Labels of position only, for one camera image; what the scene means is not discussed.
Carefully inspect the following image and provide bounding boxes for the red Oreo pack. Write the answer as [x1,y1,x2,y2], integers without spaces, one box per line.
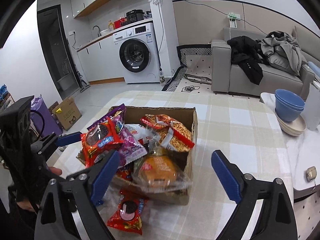
[80,119,123,167]

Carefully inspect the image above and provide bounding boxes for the purple grape candy bag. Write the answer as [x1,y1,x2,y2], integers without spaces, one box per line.
[81,104,147,167]

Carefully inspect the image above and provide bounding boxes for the small red snack pack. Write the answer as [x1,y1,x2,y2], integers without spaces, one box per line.
[106,189,148,235]

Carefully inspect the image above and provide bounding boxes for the orange bread clear bag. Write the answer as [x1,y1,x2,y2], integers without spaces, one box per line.
[132,147,192,193]

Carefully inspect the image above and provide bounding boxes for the fried noodle stick snack bag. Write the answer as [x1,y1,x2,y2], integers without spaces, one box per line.
[140,114,195,152]

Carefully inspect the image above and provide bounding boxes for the white red snack bag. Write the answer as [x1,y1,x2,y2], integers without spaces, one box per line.
[121,124,159,146]

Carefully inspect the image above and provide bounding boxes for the person's left hand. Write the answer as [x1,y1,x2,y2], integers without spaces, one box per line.
[16,166,63,213]

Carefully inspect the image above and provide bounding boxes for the small cardboard box on floor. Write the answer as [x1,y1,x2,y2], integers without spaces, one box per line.
[52,96,82,131]

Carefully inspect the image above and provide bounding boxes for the purple trash bag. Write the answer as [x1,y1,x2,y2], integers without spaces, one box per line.
[31,96,62,137]

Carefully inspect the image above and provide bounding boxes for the white kitchen cabinets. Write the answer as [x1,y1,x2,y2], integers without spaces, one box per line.
[78,36,124,82]

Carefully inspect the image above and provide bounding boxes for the beige plates stack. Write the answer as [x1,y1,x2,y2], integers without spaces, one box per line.
[275,112,306,137]

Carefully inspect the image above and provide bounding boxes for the SF cardboard box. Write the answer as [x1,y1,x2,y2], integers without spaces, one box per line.
[76,104,199,206]

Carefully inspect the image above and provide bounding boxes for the white washing machine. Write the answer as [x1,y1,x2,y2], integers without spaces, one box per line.
[113,22,160,84]

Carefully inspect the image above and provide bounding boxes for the white electric kettle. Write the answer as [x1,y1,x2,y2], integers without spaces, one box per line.
[300,83,320,131]

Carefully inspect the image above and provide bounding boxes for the blue bowls stack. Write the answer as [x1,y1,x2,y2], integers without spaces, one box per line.
[275,89,305,122]

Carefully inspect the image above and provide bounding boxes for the grey sofa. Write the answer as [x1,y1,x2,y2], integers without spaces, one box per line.
[211,28,315,100]

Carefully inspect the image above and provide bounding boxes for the grey jacket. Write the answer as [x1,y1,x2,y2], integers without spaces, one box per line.
[259,31,307,76]

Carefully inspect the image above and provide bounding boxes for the black jacket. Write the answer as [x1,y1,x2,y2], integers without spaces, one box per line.
[227,36,263,85]

